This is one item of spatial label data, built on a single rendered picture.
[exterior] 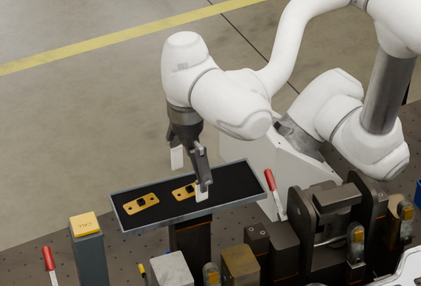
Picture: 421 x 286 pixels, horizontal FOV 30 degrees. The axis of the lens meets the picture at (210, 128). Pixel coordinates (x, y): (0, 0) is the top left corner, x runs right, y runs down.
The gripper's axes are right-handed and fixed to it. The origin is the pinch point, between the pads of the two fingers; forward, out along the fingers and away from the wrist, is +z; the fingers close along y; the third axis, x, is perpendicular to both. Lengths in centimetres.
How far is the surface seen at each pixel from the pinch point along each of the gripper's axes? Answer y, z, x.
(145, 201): 1.9, 3.8, 11.1
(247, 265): -21.5, 12.1, -3.6
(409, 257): -34, 20, -44
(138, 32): 232, 120, -87
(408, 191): 5, 50, -83
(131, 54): 214, 120, -75
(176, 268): -16.3, 9.1, 12.3
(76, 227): 2.8, 4.1, 28.8
